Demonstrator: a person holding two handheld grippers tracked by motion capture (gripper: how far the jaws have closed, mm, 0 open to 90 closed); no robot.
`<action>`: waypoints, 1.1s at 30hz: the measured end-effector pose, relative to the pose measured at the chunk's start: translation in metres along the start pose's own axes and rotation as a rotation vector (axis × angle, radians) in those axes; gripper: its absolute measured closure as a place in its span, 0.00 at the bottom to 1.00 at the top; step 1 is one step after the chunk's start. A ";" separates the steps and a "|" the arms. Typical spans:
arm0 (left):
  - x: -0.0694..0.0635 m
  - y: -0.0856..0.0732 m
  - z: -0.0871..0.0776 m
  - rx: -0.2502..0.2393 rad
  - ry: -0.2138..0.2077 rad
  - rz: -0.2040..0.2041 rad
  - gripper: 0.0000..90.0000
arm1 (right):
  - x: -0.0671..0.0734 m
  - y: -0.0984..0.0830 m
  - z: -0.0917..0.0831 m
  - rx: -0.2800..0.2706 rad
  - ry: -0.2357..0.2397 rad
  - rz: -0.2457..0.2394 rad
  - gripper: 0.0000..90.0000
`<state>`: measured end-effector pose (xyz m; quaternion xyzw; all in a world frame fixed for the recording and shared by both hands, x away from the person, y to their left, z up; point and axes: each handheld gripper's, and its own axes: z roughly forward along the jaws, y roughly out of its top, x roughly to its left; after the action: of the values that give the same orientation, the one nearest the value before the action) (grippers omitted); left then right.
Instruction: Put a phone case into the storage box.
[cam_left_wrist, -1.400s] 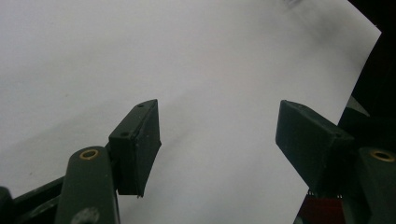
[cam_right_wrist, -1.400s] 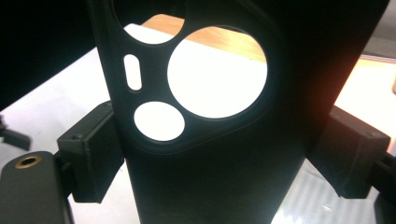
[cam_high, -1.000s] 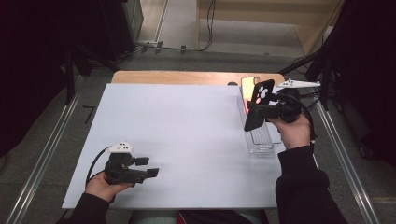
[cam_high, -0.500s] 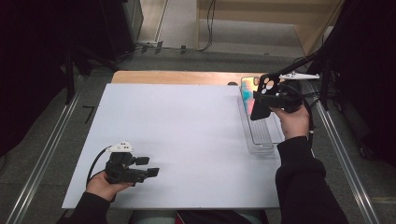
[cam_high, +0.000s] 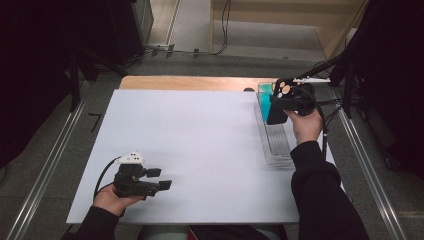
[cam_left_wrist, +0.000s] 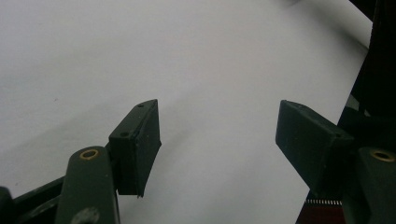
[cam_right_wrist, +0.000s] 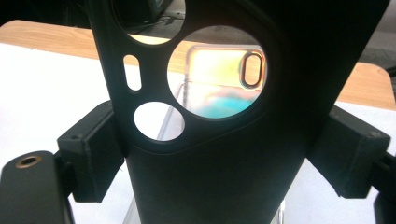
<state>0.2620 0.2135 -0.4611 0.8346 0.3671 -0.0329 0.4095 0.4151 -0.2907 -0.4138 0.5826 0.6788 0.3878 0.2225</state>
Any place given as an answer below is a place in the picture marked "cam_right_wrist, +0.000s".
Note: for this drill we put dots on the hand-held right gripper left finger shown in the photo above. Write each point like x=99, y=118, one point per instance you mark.
x=90, y=152

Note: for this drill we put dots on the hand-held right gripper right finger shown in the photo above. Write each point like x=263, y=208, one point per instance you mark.
x=348, y=152

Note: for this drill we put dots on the clear plastic rack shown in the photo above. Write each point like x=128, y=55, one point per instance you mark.
x=172, y=126

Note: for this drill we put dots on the black phone case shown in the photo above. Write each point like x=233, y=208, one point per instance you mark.
x=218, y=180

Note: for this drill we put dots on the iridescent phone case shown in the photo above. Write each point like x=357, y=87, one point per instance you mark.
x=218, y=68

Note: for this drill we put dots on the white board sheet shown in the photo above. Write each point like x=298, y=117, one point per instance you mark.
x=37, y=93

